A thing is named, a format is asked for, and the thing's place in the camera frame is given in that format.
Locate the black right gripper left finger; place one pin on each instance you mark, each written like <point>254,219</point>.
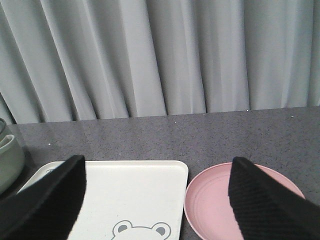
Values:
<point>49,208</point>

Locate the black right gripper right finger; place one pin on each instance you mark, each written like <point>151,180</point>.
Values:
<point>264,209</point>

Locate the pink round plate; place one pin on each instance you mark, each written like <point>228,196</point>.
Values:
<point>207,205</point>

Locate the cream bear serving tray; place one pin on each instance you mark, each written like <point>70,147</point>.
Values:
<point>132,200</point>

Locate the pale green electric pot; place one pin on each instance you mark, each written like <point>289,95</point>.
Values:
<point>12,157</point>

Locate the grey white curtain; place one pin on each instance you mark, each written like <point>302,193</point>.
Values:
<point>67,60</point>

